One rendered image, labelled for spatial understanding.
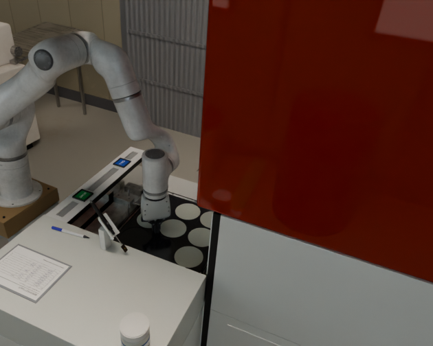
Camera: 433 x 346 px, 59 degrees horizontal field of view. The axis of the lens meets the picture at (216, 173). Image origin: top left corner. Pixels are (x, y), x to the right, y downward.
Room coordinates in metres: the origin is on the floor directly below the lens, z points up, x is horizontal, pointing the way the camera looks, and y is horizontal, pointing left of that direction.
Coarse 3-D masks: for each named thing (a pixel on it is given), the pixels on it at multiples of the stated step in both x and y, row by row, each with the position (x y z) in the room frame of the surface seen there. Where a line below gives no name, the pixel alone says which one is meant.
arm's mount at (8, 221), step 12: (36, 180) 1.29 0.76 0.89; (48, 192) 1.22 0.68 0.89; (36, 204) 1.15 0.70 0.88; (48, 204) 1.20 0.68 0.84; (0, 216) 1.04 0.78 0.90; (12, 216) 1.05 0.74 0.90; (24, 216) 1.09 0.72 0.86; (36, 216) 1.14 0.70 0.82; (0, 228) 1.01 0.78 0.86; (12, 228) 1.03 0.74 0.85
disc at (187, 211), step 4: (184, 204) 1.21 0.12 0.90; (188, 204) 1.21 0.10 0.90; (192, 204) 1.21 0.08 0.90; (176, 208) 1.18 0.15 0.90; (180, 208) 1.18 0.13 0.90; (184, 208) 1.18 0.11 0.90; (188, 208) 1.18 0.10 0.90; (192, 208) 1.19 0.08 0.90; (196, 208) 1.19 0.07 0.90; (176, 212) 1.15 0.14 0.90; (180, 212) 1.15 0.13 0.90; (184, 212) 1.16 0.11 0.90; (188, 212) 1.16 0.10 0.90; (192, 212) 1.16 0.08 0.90; (196, 212) 1.16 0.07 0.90; (200, 212) 1.17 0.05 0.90; (180, 216) 1.13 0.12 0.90; (184, 216) 1.13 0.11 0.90; (188, 216) 1.13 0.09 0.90; (192, 216) 1.14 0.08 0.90; (196, 216) 1.14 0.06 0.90
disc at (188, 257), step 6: (186, 246) 0.97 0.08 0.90; (192, 246) 0.97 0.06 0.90; (180, 252) 0.94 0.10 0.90; (186, 252) 0.94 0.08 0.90; (192, 252) 0.95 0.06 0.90; (198, 252) 0.95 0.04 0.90; (180, 258) 0.91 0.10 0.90; (186, 258) 0.92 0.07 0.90; (192, 258) 0.92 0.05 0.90; (198, 258) 0.92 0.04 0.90; (180, 264) 0.89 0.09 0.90; (186, 264) 0.89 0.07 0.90; (192, 264) 0.89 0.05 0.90; (198, 264) 0.89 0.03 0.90
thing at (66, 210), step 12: (120, 156) 1.43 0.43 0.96; (132, 156) 1.44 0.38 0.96; (108, 168) 1.32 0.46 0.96; (120, 168) 1.33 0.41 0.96; (96, 180) 1.23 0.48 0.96; (108, 180) 1.24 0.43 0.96; (96, 192) 1.15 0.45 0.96; (60, 204) 1.07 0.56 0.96; (72, 204) 1.08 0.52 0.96; (84, 204) 1.08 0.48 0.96; (60, 216) 1.01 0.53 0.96; (72, 216) 1.01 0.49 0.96
